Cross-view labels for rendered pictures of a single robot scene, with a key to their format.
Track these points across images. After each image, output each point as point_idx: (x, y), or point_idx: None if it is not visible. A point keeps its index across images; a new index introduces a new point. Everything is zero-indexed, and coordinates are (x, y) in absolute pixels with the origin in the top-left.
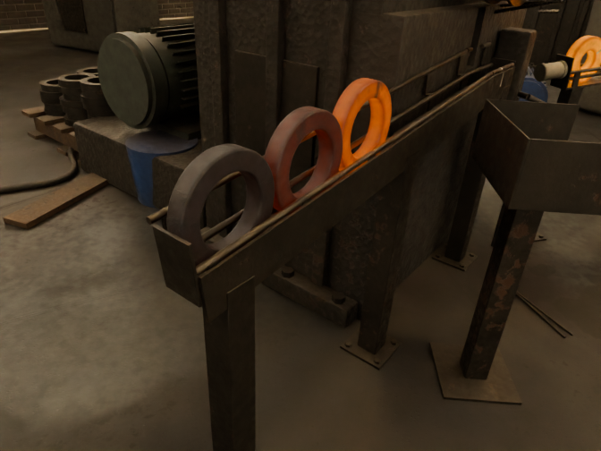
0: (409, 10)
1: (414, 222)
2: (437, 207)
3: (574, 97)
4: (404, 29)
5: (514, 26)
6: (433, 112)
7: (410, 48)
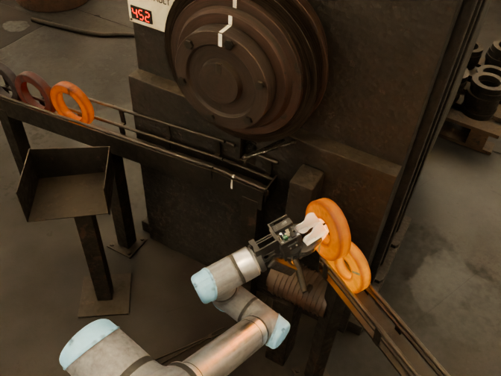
0: (167, 78)
1: (198, 227)
2: (238, 248)
3: (330, 291)
4: (129, 82)
5: (356, 183)
6: (121, 136)
7: (142, 98)
